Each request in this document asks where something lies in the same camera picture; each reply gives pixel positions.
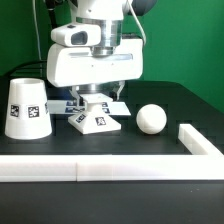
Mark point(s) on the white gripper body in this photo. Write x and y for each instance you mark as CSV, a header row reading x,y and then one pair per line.
x,y
77,66

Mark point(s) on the white lamp base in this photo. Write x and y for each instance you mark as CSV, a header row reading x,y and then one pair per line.
x,y
93,119

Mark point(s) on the white lamp shade cone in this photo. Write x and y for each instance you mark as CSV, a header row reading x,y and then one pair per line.
x,y
28,116

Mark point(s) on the white marker tag sheet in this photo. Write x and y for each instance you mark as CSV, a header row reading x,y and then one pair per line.
x,y
70,107

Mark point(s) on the white L-shaped fence wall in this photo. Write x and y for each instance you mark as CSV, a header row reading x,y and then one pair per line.
x,y
204,162

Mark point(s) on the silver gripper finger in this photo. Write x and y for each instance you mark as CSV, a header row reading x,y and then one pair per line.
x,y
118,89
76,96

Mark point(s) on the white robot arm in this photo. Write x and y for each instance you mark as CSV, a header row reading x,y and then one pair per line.
x,y
93,49

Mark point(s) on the white lamp bulb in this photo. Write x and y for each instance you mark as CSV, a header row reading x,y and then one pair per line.
x,y
151,119

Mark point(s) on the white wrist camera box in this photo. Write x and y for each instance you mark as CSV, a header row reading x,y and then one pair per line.
x,y
76,34

